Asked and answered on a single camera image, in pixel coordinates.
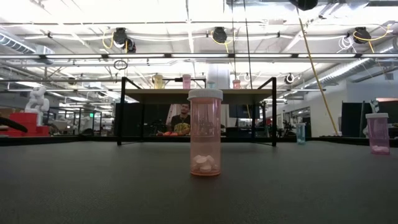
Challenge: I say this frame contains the yellow medicine bottle white cap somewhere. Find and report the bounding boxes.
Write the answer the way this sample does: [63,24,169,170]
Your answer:
[152,73,164,90]

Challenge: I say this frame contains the LED tube light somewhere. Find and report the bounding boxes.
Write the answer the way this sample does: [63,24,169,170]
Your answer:
[298,53,356,58]
[108,54,165,59]
[235,53,293,58]
[170,53,229,58]
[45,54,103,59]
[0,54,41,60]
[360,53,398,58]

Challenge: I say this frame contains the silver ventilation duct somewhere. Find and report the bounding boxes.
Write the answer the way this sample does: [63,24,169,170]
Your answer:
[306,37,398,91]
[0,30,55,57]

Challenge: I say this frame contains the black hanging cable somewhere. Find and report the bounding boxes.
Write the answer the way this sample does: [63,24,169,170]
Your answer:
[243,0,252,90]
[230,0,236,79]

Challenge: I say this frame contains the glass enclosure black frame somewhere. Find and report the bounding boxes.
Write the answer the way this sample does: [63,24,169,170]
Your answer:
[46,107,103,136]

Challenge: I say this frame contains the person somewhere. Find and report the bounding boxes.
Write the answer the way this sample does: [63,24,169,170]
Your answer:
[157,103,192,137]

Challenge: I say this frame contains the yellow hanging cable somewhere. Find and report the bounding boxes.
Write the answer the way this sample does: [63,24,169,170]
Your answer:
[295,11,340,136]

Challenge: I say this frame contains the red stacked bins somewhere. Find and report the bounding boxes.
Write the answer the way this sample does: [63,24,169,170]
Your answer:
[0,112,50,137]

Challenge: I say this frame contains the black panel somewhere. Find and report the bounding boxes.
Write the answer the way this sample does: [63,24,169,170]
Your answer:
[341,101,374,138]

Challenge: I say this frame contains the black hanging cable ring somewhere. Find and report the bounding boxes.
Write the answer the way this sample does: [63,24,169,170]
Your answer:
[113,59,129,71]

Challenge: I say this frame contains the wooden shelf black legs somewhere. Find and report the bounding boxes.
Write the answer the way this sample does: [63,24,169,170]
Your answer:
[116,76,278,147]

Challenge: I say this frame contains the dark wall monitor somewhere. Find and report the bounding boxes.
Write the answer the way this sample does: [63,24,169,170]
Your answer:
[229,104,261,119]

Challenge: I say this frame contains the black partition wall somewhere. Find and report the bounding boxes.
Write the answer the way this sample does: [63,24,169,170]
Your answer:
[114,102,172,138]

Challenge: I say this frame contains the black aluminium table frame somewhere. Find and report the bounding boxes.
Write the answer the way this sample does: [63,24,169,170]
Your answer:
[0,136,398,147]

